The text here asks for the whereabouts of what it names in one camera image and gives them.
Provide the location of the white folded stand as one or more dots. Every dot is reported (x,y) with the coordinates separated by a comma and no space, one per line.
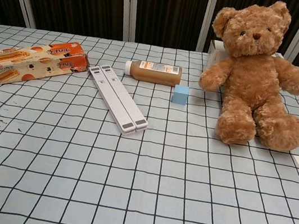
(117,98)

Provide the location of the orange biscuit box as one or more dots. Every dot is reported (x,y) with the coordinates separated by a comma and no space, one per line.
(32,62)

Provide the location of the white cardboard box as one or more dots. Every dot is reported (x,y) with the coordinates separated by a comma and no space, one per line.
(214,54)

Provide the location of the light blue cube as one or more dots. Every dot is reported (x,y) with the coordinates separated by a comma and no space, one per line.
(180,95)

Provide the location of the brown teddy bear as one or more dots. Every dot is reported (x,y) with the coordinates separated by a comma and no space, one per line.
(251,77)

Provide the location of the brown drink bottle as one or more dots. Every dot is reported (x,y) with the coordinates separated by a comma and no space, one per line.
(155,74)

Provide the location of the blue checked tablecloth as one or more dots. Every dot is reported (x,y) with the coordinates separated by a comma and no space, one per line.
(128,171)

